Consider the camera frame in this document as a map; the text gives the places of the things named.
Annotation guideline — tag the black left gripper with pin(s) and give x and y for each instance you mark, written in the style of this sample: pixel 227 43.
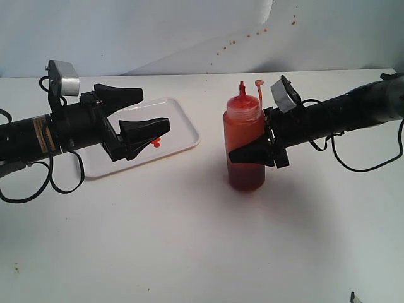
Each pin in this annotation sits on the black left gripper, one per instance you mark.
pixel 86 123

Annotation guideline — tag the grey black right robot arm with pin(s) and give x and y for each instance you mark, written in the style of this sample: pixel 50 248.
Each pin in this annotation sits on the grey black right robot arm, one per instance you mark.
pixel 363 107

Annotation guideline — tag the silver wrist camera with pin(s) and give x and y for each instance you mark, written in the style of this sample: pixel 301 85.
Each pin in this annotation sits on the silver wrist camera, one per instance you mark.
pixel 285 96
pixel 64 80

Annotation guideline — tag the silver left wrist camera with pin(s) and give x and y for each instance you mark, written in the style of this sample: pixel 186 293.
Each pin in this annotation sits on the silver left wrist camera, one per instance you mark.
pixel 64 80

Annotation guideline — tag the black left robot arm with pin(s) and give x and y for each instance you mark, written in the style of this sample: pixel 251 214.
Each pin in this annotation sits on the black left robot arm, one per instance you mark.
pixel 26 141

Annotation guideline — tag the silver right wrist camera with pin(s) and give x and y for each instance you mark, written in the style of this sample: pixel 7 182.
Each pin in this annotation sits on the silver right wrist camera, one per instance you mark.
pixel 285 96

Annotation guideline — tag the red sauce blob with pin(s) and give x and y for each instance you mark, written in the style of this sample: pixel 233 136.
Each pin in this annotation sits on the red sauce blob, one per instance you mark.
pixel 156 143

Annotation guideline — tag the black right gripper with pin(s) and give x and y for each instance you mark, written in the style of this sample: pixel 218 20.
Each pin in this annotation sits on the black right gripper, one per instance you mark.
pixel 283 129

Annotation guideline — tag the red sauce squeeze bottle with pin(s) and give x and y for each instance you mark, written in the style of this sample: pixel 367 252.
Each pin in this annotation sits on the red sauce squeeze bottle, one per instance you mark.
pixel 243 122

